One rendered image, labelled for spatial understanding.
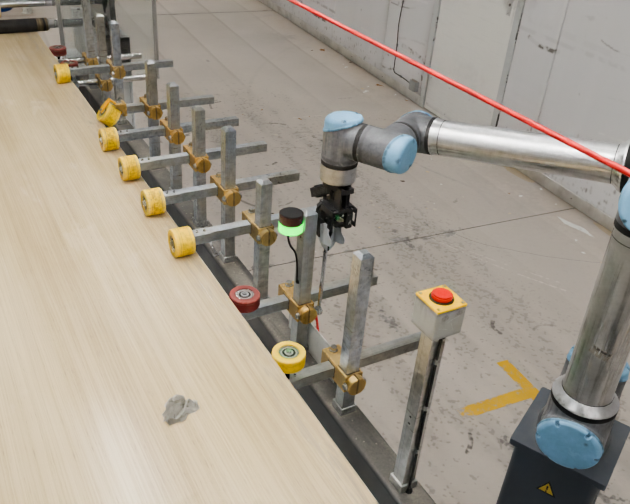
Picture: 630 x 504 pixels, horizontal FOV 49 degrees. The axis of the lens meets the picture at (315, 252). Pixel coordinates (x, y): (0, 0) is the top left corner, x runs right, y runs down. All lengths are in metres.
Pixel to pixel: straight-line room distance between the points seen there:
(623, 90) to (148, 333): 3.27
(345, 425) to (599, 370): 0.60
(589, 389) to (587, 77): 3.06
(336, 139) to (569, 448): 0.89
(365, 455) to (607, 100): 3.14
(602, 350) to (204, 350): 0.88
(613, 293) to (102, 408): 1.07
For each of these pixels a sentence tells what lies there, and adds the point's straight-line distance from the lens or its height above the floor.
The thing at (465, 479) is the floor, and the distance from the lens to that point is 2.66.
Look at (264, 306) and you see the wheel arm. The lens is 1.84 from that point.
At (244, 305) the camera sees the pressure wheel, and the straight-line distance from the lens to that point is 1.78.
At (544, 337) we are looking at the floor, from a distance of 3.41.
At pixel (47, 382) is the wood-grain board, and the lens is 1.61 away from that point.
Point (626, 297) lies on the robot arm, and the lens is 1.53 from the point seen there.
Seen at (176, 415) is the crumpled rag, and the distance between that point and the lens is 1.49.
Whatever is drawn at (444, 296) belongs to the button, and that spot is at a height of 1.23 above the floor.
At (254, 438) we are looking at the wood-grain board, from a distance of 1.45.
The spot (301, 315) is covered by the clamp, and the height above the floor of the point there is 0.86.
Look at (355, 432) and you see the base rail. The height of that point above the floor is 0.70.
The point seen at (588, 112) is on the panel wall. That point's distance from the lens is 4.52.
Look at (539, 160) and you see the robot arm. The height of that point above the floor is 1.36.
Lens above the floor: 1.97
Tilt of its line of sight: 32 degrees down
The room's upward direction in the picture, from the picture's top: 5 degrees clockwise
